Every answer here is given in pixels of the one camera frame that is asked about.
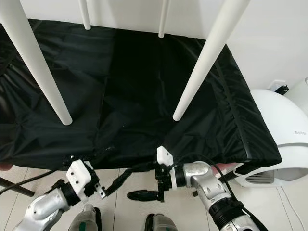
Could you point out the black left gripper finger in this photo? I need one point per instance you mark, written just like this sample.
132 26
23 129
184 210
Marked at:
118 183
95 153

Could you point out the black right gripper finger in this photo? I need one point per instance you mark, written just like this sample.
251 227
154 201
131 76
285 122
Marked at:
144 167
142 195

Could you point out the white plastic table leg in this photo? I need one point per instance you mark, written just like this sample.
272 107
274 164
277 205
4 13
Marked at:
84 14
163 19
36 57
211 53

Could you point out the grey left robot foot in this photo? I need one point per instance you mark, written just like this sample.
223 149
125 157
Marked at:
86 219

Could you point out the grey robot foot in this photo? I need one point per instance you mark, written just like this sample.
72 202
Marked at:
86 219
162 222

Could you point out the grey right robot foot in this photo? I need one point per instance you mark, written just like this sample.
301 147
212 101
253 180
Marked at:
162 222

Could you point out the black padded bed cover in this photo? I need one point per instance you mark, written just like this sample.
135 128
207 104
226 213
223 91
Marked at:
125 96

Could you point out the white dome appliance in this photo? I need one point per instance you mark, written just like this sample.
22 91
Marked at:
274 115

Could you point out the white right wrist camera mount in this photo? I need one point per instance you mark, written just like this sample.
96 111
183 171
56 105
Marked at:
163 155

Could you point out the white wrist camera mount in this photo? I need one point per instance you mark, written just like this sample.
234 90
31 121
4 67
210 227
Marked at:
163 155
79 175

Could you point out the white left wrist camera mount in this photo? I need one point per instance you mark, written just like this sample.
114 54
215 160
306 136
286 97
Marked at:
79 175

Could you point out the wall socket black plug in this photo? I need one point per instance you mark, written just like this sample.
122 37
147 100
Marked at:
280 88

